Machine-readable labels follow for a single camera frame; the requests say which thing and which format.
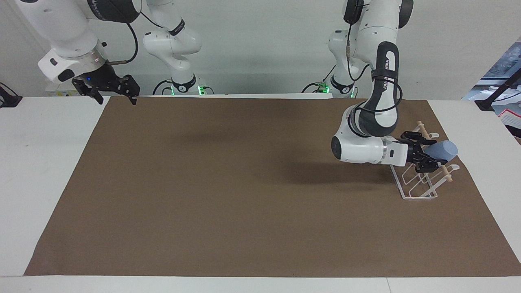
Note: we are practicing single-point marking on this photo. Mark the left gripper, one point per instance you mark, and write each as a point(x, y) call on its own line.
point(412, 152)

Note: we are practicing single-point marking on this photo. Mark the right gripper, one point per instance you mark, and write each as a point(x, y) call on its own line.
point(101, 75)

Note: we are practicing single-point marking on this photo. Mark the light blue cup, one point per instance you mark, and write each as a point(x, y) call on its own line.
point(444, 150)

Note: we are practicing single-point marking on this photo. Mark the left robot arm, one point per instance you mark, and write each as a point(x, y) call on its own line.
point(366, 146)

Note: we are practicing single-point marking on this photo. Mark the black stand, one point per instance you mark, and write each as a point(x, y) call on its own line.
point(9, 100)
point(498, 91)

